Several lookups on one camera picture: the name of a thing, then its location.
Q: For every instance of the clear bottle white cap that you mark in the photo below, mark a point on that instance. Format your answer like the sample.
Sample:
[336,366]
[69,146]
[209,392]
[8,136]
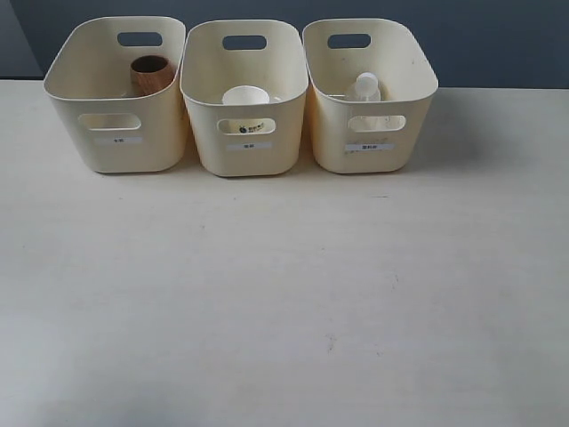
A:
[366,88]

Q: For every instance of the brown wooden cup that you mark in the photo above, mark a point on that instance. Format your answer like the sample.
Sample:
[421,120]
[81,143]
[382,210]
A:
[150,74]

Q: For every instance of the cream right storage bin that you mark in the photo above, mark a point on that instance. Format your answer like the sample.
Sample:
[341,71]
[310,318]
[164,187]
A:
[365,137]

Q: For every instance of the cream storage bin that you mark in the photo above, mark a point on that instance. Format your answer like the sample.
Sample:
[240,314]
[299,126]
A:
[89,84]
[244,83]
[365,137]

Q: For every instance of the cream middle storage bin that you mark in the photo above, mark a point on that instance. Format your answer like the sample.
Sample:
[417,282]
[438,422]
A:
[244,83]

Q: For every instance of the cream left storage bin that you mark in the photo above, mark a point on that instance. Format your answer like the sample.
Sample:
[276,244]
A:
[89,84]

